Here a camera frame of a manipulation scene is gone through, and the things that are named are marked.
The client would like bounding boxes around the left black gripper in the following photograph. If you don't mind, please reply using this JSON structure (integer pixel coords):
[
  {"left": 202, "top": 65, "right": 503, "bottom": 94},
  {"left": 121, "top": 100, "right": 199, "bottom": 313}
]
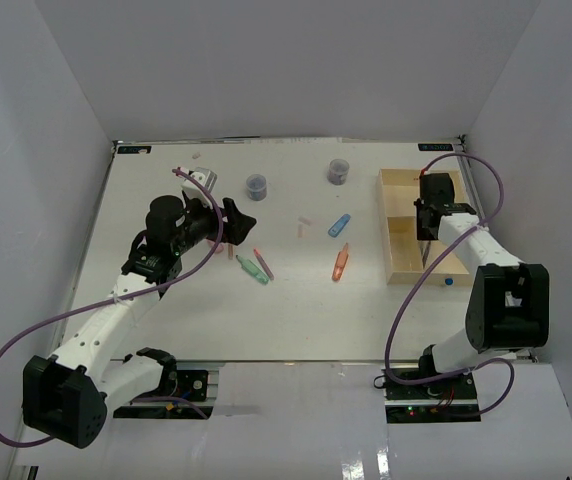
[{"left": 172, "top": 194, "right": 256, "bottom": 256}]

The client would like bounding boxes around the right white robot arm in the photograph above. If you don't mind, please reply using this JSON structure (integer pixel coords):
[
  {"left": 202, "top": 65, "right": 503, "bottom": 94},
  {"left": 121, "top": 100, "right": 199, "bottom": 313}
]
[{"left": 415, "top": 173, "right": 550, "bottom": 399}]

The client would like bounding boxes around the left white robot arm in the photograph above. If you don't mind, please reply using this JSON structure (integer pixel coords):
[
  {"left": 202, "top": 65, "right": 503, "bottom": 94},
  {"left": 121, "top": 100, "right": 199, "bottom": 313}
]
[{"left": 22, "top": 195, "right": 257, "bottom": 448}]

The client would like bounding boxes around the pink highlighter cap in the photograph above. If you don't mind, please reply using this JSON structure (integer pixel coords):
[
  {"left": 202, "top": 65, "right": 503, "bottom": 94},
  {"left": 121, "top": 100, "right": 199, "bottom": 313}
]
[{"left": 207, "top": 240, "right": 224, "bottom": 254}]

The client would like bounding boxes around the green highlighter pen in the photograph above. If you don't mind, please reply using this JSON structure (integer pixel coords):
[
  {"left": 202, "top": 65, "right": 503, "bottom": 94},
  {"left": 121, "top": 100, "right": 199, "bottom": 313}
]
[{"left": 235, "top": 255, "right": 270, "bottom": 285}]

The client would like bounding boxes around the pink highlighter pen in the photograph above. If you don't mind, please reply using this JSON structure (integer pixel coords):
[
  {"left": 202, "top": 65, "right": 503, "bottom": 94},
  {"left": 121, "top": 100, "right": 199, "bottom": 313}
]
[{"left": 253, "top": 248, "right": 275, "bottom": 281}]

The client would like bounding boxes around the left clear clip jar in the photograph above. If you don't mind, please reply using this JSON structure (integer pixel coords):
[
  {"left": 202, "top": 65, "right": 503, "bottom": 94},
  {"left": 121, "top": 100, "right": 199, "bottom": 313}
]
[{"left": 245, "top": 174, "right": 267, "bottom": 201}]

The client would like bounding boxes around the clear clip jar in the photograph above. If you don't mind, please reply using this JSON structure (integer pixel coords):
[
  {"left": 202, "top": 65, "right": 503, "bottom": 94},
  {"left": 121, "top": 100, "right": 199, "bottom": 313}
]
[
  {"left": 327, "top": 158, "right": 350, "bottom": 186},
  {"left": 245, "top": 174, "right": 267, "bottom": 201}
]

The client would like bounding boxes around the wooden compartment box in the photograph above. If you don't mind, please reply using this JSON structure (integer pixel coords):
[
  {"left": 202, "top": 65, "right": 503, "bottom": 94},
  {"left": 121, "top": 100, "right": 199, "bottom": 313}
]
[{"left": 376, "top": 168, "right": 477, "bottom": 287}]

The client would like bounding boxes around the blue highlighter cap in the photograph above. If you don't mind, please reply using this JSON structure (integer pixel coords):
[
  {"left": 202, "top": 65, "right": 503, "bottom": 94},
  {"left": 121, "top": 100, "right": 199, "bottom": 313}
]
[{"left": 327, "top": 214, "right": 351, "bottom": 238}]

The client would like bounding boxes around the right clear clip jar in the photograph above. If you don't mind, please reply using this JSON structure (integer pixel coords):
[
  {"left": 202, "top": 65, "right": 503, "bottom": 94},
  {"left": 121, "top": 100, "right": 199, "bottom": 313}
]
[{"left": 327, "top": 158, "right": 350, "bottom": 186}]

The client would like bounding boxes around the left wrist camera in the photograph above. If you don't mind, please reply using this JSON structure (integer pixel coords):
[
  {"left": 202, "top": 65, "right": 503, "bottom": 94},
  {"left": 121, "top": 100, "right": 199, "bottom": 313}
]
[{"left": 180, "top": 167, "right": 217, "bottom": 207}]

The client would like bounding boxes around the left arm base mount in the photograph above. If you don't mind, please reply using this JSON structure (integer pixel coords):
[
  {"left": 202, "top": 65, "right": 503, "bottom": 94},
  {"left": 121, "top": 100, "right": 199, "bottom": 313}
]
[{"left": 113, "top": 348, "right": 213, "bottom": 420}]

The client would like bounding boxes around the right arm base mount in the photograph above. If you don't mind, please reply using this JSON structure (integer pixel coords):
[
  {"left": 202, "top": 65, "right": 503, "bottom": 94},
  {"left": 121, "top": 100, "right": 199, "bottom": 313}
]
[{"left": 372, "top": 372, "right": 481, "bottom": 424}]

